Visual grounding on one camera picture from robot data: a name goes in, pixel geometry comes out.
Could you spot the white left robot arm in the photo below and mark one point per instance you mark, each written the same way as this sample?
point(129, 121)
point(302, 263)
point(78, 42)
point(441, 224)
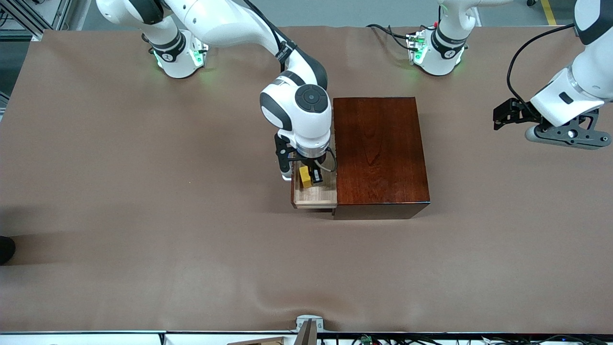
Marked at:
point(438, 62)

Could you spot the white table edge rail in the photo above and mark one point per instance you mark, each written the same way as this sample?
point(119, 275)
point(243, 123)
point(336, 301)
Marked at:
point(96, 339)

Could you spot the yellow cube block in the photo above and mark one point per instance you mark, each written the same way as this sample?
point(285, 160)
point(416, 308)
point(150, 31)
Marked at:
point(304, 177)

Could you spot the aluminium frame structure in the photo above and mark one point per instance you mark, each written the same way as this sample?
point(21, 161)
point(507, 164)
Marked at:
point(60, 12)

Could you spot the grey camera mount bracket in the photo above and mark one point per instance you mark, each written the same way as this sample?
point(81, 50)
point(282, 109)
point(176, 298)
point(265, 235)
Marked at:
point(309, 320)

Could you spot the large table cover sheet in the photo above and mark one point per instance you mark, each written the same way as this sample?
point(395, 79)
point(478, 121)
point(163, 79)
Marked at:
point(191, 263)

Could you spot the light brown board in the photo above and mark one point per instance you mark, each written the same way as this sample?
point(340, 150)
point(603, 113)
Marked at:
point(263, 341)

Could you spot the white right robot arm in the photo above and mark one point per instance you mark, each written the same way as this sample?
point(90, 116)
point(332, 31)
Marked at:
point(306, 127)

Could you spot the black rounded object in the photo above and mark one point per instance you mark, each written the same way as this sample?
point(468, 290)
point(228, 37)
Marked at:
point(5, 250)

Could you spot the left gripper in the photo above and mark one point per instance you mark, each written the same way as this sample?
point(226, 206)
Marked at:
point(523, 111)

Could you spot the green terminal connector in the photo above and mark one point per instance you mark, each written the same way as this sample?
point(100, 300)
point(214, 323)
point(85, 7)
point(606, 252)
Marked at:
point(366, 339)

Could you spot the dark wooden drawer cabinet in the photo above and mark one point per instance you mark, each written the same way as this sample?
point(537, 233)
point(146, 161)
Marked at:
point(383, 167)

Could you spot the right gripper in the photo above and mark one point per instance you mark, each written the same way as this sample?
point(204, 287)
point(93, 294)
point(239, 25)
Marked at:
point(316, 176)

